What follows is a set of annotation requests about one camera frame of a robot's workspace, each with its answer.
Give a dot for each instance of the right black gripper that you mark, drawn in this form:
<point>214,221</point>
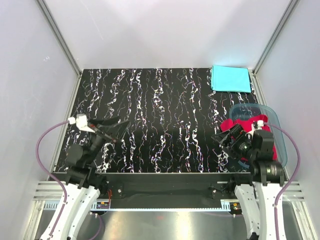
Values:
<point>238,135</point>

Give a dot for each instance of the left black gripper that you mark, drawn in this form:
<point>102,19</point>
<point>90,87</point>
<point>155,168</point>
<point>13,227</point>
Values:
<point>116,132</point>

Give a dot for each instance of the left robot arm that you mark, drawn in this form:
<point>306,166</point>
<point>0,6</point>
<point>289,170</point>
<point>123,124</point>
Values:
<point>82,184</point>

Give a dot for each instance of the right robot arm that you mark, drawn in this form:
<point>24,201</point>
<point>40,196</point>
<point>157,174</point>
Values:
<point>259,195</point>

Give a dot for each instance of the clear blue plastic bin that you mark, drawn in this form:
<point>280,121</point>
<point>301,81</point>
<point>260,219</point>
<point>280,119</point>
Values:
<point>245,111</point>

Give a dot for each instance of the folded cyan t shirt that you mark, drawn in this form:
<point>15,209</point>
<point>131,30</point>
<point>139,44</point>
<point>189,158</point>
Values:
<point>230,79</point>

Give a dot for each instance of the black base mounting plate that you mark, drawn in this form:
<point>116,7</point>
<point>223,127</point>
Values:
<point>159,191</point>

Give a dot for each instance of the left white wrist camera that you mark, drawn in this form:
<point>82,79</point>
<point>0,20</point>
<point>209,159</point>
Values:
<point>81,122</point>

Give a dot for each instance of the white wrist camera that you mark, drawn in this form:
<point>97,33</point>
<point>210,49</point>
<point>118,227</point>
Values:
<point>257,125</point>
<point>81,122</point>

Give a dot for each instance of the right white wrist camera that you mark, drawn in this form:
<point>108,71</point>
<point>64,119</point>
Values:
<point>257,125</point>

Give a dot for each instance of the left aluminium frame post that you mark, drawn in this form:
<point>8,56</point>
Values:
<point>58,36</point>

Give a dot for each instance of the aluminium frame post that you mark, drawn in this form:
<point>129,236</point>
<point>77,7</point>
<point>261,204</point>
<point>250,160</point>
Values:
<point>275,34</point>
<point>58,36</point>

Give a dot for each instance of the right aluminium frame post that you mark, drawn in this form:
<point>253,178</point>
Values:
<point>275,34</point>

